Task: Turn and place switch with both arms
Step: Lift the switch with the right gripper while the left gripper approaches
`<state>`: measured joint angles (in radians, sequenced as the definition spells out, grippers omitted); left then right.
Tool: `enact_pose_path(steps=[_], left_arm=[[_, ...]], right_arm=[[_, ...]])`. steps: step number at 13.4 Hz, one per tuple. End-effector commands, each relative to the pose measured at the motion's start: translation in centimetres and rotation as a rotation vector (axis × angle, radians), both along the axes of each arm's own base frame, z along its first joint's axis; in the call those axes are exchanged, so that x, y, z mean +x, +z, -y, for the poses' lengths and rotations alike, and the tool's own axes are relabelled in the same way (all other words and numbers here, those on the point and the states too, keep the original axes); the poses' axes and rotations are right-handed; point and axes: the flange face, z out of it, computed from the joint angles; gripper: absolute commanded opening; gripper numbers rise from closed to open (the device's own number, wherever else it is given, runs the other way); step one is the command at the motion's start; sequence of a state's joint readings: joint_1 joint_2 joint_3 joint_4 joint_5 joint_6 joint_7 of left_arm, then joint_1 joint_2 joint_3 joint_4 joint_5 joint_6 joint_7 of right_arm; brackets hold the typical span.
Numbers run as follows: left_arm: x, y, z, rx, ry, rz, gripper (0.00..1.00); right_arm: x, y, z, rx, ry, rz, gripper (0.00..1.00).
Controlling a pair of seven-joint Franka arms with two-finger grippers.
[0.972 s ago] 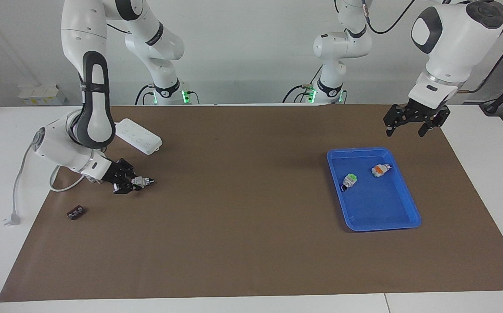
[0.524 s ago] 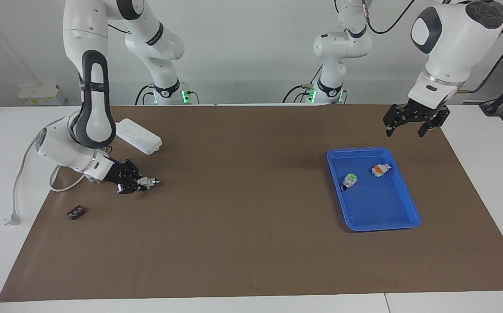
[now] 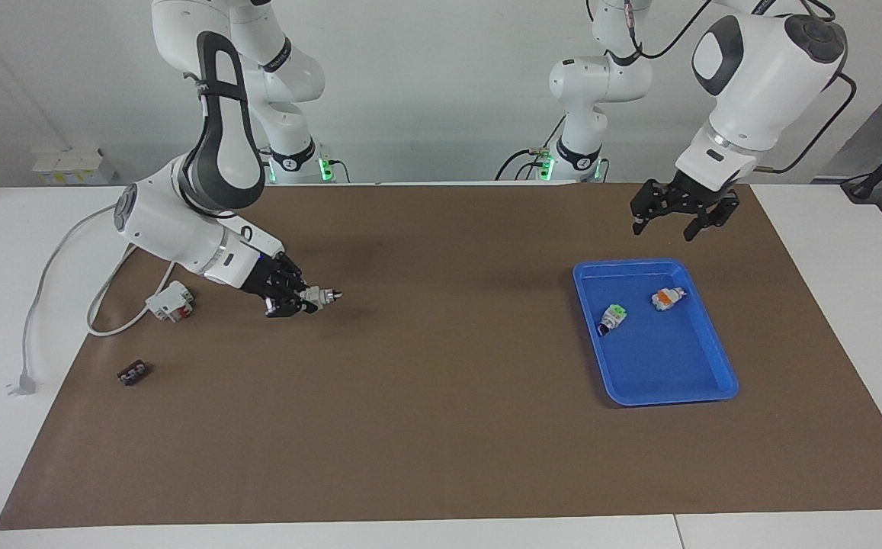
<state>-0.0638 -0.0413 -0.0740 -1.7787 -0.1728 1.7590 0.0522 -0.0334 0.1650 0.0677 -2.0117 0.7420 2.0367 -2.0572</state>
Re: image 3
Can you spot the white red circuit breaker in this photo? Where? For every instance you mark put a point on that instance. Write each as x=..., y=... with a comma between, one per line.
x=170, y=301

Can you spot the blue plastic tray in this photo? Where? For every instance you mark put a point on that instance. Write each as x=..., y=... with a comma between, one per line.
x=662, y=366

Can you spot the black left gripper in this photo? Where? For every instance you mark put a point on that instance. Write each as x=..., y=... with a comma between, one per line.
x=700, y=194

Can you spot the small black terminal block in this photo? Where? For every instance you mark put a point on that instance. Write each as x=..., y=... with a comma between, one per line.
x=134, y=373

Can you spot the brown paper mat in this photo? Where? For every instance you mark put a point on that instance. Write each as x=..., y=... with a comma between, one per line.
x=440, y=419

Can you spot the white cardboard box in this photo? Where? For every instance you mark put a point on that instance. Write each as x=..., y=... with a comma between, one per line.
x=71, y=166

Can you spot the white green knob switch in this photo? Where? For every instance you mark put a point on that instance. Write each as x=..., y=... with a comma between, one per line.
x=322, y=296
x=614, y=314

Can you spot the white orange knob switch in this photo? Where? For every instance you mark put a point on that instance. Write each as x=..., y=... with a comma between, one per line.
x=665, y=299

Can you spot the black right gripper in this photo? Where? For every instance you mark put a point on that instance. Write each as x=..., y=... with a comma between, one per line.
x=269, y=276

